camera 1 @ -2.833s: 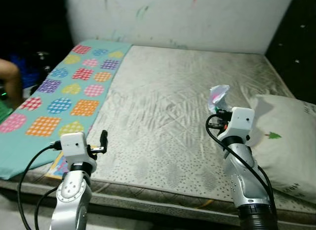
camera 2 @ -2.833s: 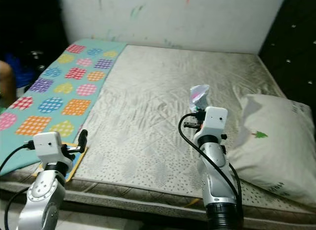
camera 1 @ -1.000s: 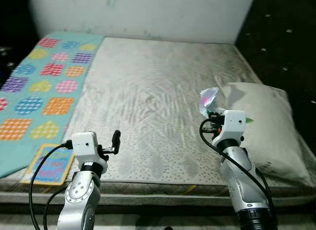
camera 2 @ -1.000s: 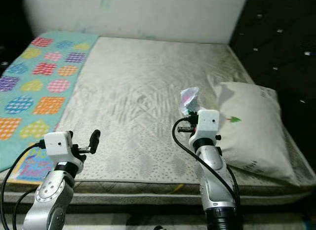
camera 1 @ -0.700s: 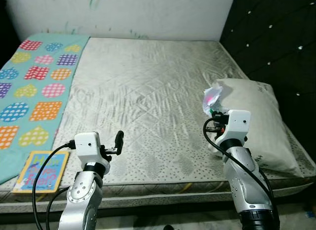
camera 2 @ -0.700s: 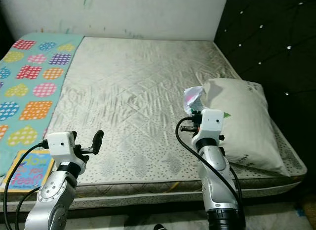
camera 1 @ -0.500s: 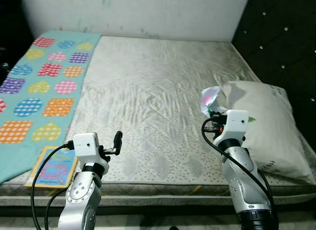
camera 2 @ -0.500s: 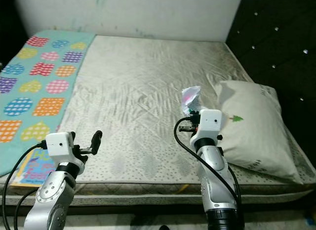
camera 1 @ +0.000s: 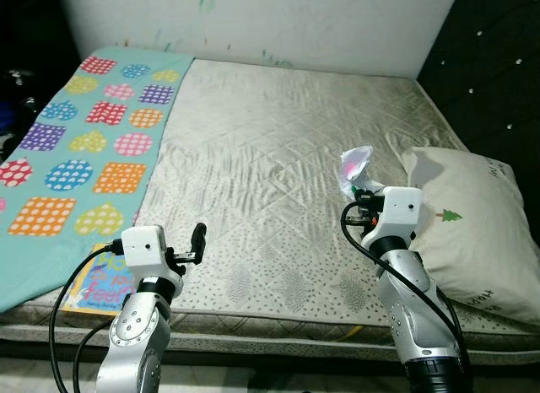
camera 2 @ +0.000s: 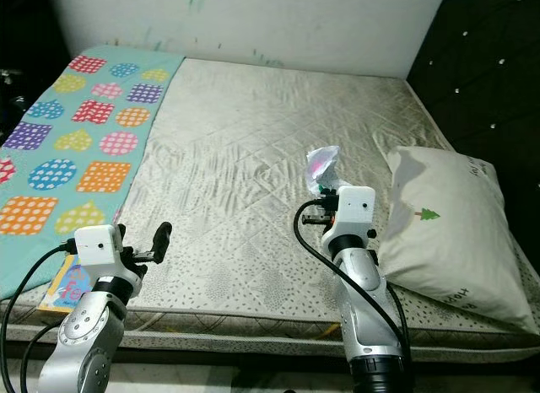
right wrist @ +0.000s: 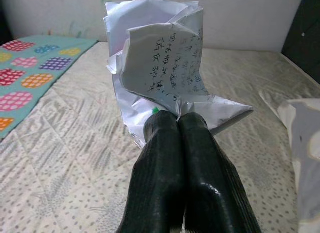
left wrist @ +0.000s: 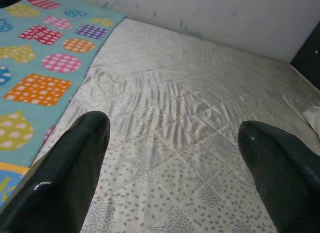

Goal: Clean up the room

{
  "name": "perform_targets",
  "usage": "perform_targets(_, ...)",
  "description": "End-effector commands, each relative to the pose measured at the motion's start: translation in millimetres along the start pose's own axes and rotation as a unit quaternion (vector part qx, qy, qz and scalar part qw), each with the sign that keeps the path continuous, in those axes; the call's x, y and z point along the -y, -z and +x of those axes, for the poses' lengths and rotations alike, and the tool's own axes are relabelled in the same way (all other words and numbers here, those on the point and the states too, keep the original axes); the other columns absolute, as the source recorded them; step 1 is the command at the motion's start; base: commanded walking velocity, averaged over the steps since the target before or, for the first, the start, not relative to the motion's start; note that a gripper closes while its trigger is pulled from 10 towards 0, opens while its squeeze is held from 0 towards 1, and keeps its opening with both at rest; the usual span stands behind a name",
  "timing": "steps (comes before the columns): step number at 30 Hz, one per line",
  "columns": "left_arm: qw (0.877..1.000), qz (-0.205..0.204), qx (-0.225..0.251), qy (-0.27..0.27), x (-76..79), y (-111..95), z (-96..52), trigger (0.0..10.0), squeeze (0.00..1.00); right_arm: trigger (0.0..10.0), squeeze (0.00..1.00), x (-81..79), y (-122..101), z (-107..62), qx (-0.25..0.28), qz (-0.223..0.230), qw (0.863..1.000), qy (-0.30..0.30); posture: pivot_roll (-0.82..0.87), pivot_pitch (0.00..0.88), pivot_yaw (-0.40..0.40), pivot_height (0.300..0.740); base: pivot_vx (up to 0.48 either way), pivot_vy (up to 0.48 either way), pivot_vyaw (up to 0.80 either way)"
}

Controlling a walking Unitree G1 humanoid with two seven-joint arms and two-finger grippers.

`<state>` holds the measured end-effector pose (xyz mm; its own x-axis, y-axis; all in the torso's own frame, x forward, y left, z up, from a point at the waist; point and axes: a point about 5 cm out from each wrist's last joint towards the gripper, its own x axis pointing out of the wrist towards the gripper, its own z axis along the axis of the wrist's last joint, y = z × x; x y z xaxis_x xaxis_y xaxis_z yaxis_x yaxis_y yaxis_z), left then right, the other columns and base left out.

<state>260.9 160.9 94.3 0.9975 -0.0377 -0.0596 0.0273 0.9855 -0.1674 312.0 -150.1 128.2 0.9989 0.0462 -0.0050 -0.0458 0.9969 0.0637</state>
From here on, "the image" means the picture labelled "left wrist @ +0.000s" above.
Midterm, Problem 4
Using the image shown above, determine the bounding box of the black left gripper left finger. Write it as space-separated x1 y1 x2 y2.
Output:
0 111 111 233

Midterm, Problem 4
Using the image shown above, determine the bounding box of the white pillow with green tree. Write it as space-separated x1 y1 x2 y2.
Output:
302 105 320 139

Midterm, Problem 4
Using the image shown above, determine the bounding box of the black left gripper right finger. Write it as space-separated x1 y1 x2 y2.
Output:
237 120 320 233

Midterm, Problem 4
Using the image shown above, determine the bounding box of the blue children's picture book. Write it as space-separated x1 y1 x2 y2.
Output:
0 161 31 209

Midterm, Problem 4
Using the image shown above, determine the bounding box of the black tufted headboard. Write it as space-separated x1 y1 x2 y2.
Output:
289 22 320 92

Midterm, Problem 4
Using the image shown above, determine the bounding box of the teal blanket with dotted shapes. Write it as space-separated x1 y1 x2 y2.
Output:
0 0 126 167

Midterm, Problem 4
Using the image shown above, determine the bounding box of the white quilted mattress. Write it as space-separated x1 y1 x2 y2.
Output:
32 17 320 233

